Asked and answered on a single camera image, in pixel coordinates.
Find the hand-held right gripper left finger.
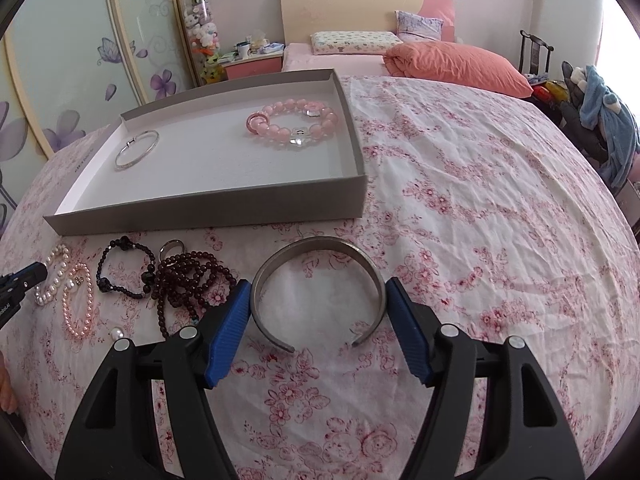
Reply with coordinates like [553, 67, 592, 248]
[55, 280, 253, 480]

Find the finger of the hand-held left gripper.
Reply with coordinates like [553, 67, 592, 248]
[0, 262, 48, 326]

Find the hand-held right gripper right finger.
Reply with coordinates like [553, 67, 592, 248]
[385, 276, 586, 480]

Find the white pearl bracelet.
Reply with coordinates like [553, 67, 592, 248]
[35, 244, 71, 306]

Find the pink pearl bracelet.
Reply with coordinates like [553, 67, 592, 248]
[61, 262, 93, 341]

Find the dark hair tie with pearls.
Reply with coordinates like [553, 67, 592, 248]
[154, 251, 241, 341]

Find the black bead bracelet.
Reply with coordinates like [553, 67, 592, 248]
[95, 236, 157, 300]

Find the wide silver cuff bangle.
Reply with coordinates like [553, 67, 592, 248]
[250, 236, 388, 353]

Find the grey cardboard tray box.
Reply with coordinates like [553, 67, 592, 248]
[42, 68, 369, 237]

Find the person's left hand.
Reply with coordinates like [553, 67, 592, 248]
[0, 351, 19, 414]

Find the pink floral bedsheet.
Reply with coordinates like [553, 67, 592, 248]
[0, 75, 640, 480]

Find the thin silver bangle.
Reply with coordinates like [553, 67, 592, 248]
[114, 130, 161, 171]

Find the flower print sliding wardrobe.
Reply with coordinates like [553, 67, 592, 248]
[0, 0, 201, 221]

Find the yellow green plush toy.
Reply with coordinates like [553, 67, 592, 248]
[201, 55, 224, 85]

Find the folded orange duvet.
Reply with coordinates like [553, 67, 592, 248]
[382, 41, 534, 99]

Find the pink and beige nightstand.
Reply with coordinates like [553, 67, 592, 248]
[221, 55, 286, 82]

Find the grey chair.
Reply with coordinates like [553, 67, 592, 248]
[560, 60, 611, 161]

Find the colourful toy pile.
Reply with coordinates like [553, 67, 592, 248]
[530, 77, 568, 106]

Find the pink bed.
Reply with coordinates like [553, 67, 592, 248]
[281, 42, 396, 78]

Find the printed cream pillow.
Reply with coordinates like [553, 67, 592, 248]
[310, 30, 405, 57]

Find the blue plush robe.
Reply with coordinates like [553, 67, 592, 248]
[580, 65, 640, 186]

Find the small purple pillow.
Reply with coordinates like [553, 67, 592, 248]
[395, 10, 444, 42]

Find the clear tube of plush toys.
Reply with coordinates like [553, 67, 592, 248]
[180, 0, 223, 86]

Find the dark wooden chair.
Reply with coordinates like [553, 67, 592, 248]
[517, 30, 555, 78]

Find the beige and pink headboard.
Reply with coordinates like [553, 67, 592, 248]
[279, 0, 458, 46]

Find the pink bead bracelet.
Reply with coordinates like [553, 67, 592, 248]
[245, 100, 340, 150]

